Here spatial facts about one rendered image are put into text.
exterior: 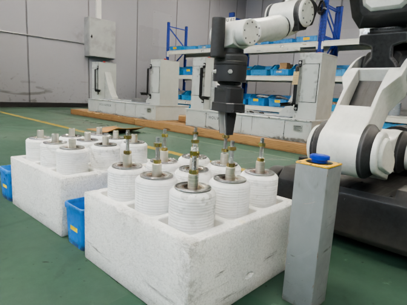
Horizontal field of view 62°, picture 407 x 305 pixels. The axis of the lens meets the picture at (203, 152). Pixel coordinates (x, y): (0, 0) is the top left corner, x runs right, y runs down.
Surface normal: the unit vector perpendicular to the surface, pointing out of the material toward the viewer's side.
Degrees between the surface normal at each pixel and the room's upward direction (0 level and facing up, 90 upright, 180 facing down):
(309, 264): 90
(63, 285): 0
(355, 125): 37
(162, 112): 90
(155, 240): 90
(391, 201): 46
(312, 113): 90
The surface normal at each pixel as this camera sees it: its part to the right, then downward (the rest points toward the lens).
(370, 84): -0.50, -0.54
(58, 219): -0.67, 0.10
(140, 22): 0.72, 0.16
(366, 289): 0.05, -0.98
